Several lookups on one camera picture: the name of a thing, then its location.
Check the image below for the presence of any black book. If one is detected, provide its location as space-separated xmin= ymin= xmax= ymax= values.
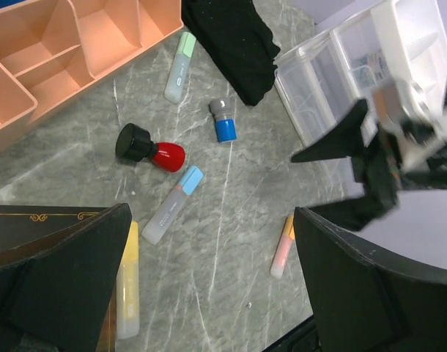
xmin=0 ymin=205 xmax=104 ymax=351

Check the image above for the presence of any black cloth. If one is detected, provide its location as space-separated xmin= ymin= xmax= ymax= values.
xmin=182 ymin=0 xmax=280 ymax=106

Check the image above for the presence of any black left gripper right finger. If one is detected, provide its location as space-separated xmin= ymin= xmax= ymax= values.
xmin=294 ymin=208 xmax=447 ymax=351

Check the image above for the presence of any green cap highlighter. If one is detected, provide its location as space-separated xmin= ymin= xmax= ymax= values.
xmin=164 ymin=32 xmax=196 ymax=104

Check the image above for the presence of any blue document folder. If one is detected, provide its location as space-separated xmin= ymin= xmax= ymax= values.
xmin=0 ymin=0 xmax=23 ymax=8

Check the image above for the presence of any orange cap pink highlighter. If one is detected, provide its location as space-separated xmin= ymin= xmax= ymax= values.
xmin=270 ymin=215 xmax=295 ymax=279

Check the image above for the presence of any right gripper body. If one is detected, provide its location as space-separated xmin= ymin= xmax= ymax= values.
xmin=372 ymin=77 xmax=447 ymax=191

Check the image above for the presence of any white plastic drawer unit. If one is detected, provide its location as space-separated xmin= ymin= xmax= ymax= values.
xmin=276 ymin=1 xmax=447 ymax=146

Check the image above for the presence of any blue cap highlighter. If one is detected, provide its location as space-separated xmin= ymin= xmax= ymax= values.
xmin=141 ymin=166 xmax=204 ymax=245

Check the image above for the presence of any peach plastic file organizer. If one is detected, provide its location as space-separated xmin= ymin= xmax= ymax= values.
xmin=0 ymin=0 xmax=183 ymax=152

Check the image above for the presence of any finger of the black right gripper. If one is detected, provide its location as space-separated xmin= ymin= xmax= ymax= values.
xmin=309 ymin=193 xmax=398 ymax=232
xmin=290 ymin=98 xmax=369 ymax=163

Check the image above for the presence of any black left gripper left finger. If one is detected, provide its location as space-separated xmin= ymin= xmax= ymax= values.
xmin=0 ymin=203 xmax=132 ymax=351

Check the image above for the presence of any blue and grey stamp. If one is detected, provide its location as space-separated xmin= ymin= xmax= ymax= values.
xmin=209 ymin=98 xmax=237 ymax=143

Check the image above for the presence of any red and black stamp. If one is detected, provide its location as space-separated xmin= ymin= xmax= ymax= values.
xmin=115 ymin=123 xmax=186 ymax=172

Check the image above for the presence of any yellow highlighter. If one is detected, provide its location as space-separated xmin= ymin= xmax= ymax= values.
xmin=117 ymin=221 xmax=140 ymax=340

